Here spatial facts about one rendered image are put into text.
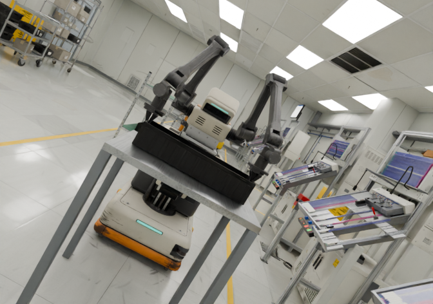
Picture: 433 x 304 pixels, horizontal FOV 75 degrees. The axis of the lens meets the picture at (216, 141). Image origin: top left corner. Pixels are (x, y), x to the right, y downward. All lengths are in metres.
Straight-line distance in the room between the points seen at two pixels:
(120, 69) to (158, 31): 2.05
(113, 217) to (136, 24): 10.43
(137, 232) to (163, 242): 0.18
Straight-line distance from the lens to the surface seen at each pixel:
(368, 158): 4.09
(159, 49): 11.50
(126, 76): 11.68
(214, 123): 1.80
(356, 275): 2.72
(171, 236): 1.96
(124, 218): 1.95
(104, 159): 1.14
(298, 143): 7.11
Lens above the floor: 1.12
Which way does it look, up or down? 6 degrees down
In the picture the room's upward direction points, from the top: 31 degrees clockwise
